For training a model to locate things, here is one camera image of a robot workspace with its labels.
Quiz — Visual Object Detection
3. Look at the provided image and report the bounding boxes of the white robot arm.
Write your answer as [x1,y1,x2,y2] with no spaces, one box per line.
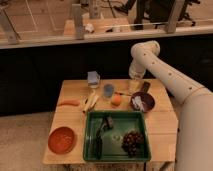
[129,41,213,171]

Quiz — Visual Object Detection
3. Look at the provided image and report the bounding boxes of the green plastic tray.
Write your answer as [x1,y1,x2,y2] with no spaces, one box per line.
[83,110,151,162]

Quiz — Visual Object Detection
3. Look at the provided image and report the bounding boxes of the white item in bowl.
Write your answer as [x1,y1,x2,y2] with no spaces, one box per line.
[132,96,144,111]

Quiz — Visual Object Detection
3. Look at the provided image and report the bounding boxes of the purple bowl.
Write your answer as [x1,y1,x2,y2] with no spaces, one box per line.
[130,92,155,113]

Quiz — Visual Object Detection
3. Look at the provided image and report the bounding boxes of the orange fruit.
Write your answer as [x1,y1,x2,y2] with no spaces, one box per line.
[111,94,121,106]

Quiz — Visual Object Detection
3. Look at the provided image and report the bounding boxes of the blue plastic cup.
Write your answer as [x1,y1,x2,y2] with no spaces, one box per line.
[104,84,114,98]

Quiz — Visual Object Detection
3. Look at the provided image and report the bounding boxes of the small blue white carton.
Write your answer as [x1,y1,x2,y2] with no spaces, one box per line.
[87,71,100,88]

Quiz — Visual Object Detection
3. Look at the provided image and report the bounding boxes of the peeled banana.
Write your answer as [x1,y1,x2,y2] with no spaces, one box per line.
[83,90,99,113]

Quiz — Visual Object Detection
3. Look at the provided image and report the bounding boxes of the dark grape bunch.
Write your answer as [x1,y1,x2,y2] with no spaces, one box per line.
[122,131,144,157]

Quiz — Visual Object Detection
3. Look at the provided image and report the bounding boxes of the wooden table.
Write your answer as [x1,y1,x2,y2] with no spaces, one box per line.
[43,79,178,171]

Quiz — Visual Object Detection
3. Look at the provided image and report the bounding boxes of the orange carrot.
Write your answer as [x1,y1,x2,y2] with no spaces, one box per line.
[57,100,80,106]

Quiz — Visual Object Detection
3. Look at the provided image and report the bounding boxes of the orange plastic bowl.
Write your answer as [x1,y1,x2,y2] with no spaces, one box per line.
[48,127,76,154]

